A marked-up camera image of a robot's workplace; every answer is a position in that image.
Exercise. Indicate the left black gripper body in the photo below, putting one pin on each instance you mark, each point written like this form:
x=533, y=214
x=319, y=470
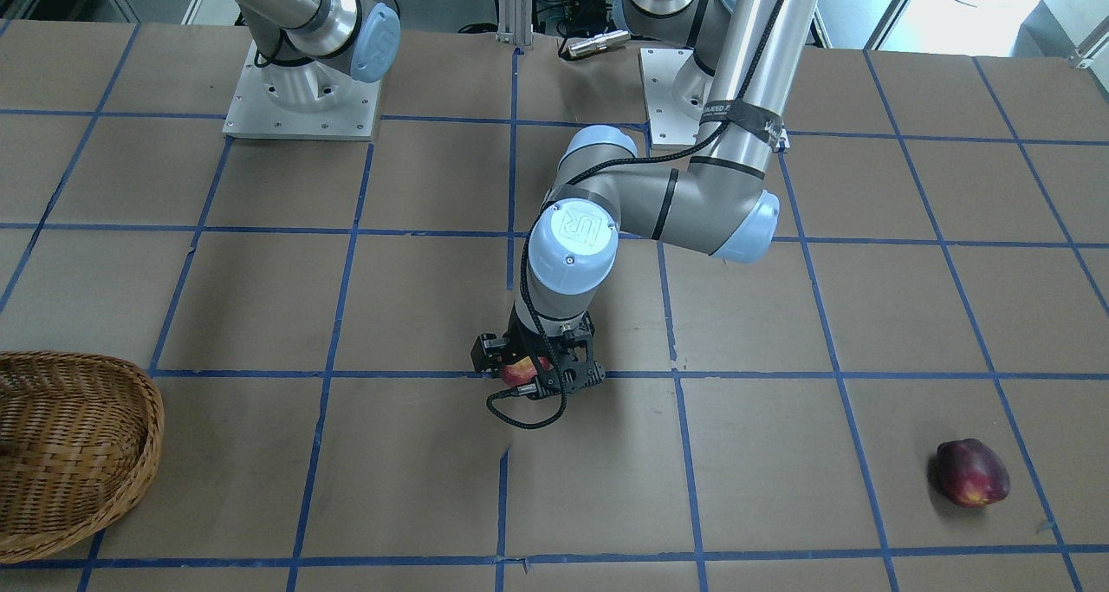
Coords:
x=487, y=352

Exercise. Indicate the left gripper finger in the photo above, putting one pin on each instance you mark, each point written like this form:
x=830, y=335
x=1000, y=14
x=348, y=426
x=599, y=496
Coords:
x=575, y=375
x=492, y=354

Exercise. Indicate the red yellow apple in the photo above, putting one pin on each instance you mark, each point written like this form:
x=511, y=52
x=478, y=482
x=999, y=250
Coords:
x=523, y=372

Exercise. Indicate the dark red apple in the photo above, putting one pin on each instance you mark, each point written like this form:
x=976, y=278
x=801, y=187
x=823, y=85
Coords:
x=969, y=474

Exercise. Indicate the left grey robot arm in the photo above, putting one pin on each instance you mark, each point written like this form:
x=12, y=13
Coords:
x=707, y=197

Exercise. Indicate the wicker basket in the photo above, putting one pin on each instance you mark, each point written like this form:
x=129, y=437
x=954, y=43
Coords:
x=81, y=441

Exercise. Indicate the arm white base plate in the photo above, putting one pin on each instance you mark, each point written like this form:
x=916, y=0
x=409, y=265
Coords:
x=310, y=102
x=675, y=89

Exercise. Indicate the silver cable connector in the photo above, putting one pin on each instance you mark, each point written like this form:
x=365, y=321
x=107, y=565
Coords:
x=594, y=45

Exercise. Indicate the aluminium frame post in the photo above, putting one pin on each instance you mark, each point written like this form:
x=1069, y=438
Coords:
x=514, y=23

